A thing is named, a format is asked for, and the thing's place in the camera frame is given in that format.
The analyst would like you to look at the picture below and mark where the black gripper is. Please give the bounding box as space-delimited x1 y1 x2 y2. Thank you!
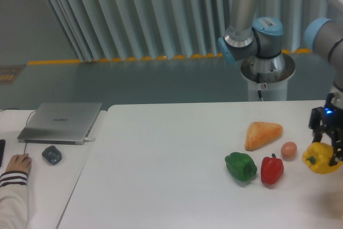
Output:
309 93 342 166

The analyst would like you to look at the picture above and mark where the yellow bell pepper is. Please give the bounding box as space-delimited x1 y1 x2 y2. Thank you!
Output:
302 142 342 174

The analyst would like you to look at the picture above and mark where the white striped sleeve forearm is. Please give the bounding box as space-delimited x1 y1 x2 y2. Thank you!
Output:
1 171 28 228

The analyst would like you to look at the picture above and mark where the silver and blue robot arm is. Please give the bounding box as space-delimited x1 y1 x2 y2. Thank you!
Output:
218 0 342 167

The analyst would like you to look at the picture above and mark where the red bell pepper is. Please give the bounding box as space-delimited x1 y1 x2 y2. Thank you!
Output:
260 153 284 185

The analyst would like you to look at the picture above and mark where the green bell pepper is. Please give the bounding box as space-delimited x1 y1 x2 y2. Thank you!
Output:
225 152 257 182

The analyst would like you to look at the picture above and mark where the person's hand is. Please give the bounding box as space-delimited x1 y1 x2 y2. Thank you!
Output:
5 153 32 174

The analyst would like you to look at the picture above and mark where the brown egg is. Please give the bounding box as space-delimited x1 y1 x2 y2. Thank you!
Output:
281 142 297 159

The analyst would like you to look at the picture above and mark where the triangular bread pastry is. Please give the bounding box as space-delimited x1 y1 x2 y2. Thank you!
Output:
244 122 283 151

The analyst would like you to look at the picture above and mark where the white folding partition screen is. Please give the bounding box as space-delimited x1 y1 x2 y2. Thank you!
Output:
47 0 342 62

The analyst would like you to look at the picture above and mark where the silver closed laptop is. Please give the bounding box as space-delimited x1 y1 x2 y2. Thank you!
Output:
17 102 102 145

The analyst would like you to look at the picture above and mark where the dark grey small tray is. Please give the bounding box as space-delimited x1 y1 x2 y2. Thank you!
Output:
42 145 62 165

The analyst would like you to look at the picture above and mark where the black phone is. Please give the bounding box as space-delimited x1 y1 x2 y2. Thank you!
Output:
0 139 6 167

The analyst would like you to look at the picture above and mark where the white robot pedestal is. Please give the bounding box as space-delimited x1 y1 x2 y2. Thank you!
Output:
241 53 295 101

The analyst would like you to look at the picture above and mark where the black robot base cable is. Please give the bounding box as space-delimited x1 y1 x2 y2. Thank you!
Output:
256 72 265 102

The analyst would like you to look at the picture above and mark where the black mouse cable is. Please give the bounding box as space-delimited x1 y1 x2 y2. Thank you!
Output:
0 108 37 155

